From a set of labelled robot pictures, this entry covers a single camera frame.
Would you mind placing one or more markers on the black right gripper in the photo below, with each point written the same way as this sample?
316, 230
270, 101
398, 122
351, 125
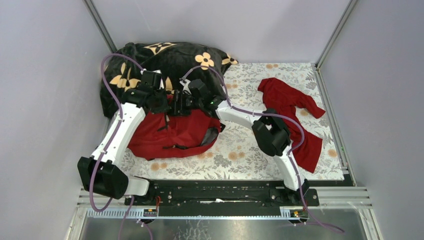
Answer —
179, 97

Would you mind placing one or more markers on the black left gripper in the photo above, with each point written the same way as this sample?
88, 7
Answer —
160, 104

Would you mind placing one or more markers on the red student backpack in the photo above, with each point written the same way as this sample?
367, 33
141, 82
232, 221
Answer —
161, 136

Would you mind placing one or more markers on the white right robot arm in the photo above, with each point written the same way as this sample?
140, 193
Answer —
271, 133

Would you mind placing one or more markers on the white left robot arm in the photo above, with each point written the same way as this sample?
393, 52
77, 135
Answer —
100, 173

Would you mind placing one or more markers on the black floral blanket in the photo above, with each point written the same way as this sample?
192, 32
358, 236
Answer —
173, 59

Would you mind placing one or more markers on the floral table mat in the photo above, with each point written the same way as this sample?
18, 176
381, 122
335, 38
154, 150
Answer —
235, 155

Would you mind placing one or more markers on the red cloth garment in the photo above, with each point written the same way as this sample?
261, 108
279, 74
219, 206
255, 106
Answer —
285, 99

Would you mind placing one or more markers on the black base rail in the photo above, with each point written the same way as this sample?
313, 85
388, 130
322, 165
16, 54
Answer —
224, 198

